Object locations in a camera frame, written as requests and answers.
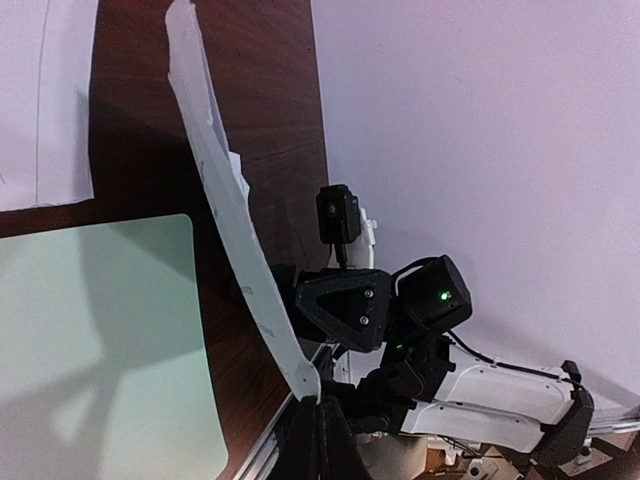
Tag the green clipboard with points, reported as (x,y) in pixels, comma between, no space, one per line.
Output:
(104,371)

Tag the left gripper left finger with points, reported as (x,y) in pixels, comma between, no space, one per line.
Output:
(299,458)

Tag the white paper sheet far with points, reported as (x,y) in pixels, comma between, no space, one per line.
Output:
(46,60)

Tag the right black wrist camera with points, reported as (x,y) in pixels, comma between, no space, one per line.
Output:
(346,228)

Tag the white paper sheets stack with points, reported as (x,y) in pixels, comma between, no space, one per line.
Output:
(227,193)

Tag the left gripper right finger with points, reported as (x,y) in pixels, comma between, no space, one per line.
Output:
(339,457)

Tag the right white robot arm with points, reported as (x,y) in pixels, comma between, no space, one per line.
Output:
(422,378)

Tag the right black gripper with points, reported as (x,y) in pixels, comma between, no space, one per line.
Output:
(350,307)

